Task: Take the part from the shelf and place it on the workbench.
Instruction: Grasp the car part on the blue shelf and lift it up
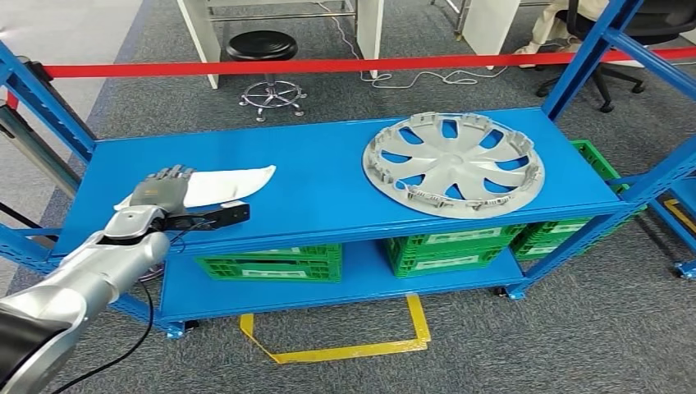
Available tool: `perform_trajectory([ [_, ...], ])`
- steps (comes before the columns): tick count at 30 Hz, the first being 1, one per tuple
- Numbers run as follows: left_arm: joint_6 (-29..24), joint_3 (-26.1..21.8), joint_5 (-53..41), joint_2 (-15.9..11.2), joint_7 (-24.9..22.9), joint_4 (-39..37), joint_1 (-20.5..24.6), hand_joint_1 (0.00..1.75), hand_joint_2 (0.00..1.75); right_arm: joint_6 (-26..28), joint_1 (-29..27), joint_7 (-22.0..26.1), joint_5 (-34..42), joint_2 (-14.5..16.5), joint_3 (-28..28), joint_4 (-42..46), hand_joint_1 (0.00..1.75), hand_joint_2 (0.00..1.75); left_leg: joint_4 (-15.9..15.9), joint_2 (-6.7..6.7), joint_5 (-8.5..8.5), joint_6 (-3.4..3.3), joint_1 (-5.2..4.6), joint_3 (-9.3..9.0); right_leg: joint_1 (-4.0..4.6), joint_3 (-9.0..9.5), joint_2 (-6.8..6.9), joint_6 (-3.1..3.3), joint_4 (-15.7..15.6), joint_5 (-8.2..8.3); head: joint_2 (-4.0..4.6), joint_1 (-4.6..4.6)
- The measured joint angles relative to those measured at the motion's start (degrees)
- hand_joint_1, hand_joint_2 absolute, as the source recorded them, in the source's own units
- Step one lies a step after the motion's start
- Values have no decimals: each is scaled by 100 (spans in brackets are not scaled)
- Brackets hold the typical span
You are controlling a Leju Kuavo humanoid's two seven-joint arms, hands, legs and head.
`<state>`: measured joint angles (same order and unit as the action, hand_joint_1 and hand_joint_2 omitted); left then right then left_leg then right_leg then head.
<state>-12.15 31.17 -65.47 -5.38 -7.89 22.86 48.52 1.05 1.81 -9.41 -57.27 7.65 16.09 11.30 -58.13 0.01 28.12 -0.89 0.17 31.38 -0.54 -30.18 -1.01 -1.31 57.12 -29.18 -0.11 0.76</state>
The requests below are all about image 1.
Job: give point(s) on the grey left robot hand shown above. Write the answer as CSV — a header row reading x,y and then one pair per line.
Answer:
x,y
160,190

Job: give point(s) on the white curved plastic part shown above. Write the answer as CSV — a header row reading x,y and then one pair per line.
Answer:
x,y
228,182

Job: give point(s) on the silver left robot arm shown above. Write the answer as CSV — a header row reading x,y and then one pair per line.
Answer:
x,y
81,272

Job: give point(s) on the blue metal shelf rack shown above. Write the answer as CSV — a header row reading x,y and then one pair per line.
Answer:
x,y
304,174
688,193

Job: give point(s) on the white desk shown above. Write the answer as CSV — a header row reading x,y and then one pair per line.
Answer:
x,y
201,43
489,27

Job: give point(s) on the red barrier belt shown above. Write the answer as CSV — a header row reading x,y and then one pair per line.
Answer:
x,y
272,67

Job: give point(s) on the black round stool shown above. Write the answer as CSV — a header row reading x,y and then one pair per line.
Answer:
x,y
261,46

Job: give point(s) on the silver wheel hubcap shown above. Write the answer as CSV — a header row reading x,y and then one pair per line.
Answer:
x,y
451,163

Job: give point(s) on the person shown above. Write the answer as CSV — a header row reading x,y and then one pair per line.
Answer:
x,y
549,27

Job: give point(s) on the yellow floor tape strip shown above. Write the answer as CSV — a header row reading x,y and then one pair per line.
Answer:
x,y
679,215

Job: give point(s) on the black office chair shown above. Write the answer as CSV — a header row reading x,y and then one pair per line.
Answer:
x,y
658,16

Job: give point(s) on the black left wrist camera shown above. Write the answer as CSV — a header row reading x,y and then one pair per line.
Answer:
x,y
228,215

